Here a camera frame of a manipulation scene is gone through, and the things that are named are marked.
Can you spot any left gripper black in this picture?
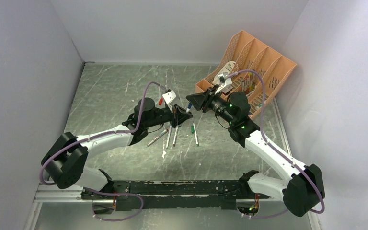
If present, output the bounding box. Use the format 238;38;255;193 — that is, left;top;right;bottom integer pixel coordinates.
145;103;193;129

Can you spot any pens bundle in organizer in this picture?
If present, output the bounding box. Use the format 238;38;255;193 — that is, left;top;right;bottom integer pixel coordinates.
242;72;256;95

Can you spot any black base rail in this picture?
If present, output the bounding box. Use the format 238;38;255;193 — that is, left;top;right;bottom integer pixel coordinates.
81;180;267;211

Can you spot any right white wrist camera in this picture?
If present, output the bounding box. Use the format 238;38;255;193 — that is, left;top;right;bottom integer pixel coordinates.
215;72;232;95

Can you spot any white pen brown end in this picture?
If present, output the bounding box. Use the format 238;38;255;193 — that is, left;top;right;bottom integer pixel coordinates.
172;126;179;147

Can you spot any white pen blue cap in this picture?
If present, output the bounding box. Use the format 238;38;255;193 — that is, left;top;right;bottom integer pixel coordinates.
185;103;192;113

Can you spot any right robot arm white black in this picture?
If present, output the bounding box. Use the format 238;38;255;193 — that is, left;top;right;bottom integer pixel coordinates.
186;87;325;217

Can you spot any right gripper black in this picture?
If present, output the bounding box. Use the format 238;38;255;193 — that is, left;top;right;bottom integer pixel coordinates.
186;85;235;125

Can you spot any white pen red tip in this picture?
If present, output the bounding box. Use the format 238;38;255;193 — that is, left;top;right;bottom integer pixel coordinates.
147;128;169;147

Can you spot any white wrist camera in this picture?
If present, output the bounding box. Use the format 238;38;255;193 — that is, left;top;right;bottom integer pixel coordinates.
162;90;178;113
215;72;232;95

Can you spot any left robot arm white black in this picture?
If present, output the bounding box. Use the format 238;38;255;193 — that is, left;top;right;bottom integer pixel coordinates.
41;97;193;199

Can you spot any orange plastic file organizer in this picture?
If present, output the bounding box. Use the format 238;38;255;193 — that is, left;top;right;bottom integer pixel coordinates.
195;31;297;118

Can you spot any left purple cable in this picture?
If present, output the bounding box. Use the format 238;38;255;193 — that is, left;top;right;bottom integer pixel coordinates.
39;81;169;222

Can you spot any aluminium frame rail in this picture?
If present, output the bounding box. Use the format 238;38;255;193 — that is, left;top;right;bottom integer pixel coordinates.
24;185;321;230

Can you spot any white pen green end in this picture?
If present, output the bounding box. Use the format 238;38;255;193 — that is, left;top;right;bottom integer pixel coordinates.
192;122;199;147

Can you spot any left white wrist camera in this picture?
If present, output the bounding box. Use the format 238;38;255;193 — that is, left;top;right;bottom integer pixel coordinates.
162;90;178;113

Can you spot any white pen grey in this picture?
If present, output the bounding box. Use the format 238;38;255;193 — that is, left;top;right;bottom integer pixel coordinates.
165;125;172;150

